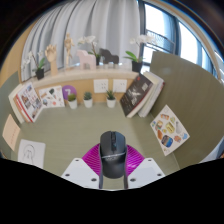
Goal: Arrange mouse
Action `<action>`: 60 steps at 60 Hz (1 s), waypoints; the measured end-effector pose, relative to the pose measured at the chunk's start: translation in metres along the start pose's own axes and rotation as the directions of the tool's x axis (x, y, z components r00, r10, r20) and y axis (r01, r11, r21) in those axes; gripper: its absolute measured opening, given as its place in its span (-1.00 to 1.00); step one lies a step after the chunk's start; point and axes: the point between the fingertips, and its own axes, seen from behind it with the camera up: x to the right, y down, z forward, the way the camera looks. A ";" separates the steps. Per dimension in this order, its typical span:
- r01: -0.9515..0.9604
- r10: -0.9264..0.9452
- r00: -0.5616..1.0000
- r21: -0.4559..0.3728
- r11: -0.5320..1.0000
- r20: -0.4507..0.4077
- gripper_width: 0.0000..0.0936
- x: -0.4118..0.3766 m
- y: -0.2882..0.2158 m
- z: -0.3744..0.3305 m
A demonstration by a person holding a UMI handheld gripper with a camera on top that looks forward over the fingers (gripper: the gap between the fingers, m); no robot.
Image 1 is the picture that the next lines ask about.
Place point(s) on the tan book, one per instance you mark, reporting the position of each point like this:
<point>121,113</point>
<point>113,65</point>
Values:
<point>19,106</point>

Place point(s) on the white sticker sheet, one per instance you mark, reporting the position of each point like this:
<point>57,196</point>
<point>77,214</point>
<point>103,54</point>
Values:
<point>51,96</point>

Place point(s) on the white wall socket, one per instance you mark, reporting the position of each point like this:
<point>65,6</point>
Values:
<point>119,85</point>
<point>100,86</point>

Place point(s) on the small plant in white pot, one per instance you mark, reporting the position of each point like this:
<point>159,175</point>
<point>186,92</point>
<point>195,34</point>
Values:
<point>88,102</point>
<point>111,102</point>
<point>72,104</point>

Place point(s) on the round purple sign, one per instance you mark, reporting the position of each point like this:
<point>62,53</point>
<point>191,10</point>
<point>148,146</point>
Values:
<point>68,90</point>

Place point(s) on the window with dark frame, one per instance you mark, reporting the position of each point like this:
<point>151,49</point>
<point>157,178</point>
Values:
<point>160,20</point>

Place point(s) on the colourful sticker sheet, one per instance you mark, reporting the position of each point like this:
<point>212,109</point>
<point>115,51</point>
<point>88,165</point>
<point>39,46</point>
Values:
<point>169,130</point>

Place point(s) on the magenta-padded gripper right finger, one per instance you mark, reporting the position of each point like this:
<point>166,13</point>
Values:
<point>146,171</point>

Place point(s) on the thick white book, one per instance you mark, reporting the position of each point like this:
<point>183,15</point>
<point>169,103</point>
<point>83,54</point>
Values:
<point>13,100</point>

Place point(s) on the peach book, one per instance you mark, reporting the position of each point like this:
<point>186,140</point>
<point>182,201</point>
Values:
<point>10,131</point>

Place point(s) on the grey curtain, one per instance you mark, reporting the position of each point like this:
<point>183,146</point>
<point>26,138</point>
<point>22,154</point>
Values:
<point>110,23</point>

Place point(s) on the green desk partition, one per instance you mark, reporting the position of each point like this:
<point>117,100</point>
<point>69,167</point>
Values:
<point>5,96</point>
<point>196,96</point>

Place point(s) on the pink horse figure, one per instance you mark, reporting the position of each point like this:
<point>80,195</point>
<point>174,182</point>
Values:
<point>86,60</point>

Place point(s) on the dark grey computer mouse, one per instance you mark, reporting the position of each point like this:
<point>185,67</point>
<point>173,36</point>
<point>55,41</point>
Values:
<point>113,150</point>

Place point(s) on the wooden mannequin figure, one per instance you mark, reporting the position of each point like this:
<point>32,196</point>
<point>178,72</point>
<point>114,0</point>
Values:
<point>68,46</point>

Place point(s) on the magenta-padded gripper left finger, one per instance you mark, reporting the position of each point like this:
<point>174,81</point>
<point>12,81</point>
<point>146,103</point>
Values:
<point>78,171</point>

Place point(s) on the dark cover book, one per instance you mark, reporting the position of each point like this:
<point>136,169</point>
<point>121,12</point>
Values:
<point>135,96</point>

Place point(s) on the red-spined illustrated book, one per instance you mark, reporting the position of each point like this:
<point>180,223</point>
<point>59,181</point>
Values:
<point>30,101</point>

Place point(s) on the white orchid behind horses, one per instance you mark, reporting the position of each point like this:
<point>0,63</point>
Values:
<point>87,40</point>

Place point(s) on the dark horse figure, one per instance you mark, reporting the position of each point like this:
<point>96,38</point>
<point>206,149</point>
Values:
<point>108,57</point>

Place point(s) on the large orchid in black pot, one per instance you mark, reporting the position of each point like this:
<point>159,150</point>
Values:
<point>136,66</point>

